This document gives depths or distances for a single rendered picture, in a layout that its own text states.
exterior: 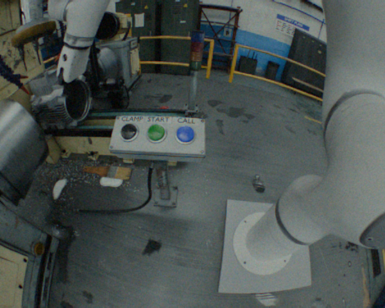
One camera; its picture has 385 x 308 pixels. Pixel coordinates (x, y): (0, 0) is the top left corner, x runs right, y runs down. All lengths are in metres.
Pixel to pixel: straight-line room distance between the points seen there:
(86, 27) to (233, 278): 0.70
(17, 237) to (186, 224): 0.46
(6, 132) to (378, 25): 0.59
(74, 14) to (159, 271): 0.65
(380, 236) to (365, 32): 0.16
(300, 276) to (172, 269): 0.36
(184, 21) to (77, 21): 3.23
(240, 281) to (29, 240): 0.54
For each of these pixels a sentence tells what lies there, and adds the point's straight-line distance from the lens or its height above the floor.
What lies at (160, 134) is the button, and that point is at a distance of 0.26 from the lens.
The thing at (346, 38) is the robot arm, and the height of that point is 1.27.
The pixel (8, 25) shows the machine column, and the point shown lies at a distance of 0.88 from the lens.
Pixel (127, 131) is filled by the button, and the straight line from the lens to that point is 0.28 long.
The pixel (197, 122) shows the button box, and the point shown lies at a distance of 0.28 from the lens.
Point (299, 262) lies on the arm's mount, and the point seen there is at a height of 0.83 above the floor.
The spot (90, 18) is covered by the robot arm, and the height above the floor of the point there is 1.28.
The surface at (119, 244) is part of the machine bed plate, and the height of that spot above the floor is 0.80.
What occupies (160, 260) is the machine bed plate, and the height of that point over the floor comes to 0.80.
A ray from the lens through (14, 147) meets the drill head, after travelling 0.45.
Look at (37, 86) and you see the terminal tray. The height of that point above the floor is 1.12.
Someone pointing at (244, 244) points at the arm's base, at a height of 0.83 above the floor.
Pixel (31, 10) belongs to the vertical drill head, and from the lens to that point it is 0.69.
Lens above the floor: 1.23
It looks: 46 degrees down
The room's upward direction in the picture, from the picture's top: 6 degrees clockwise
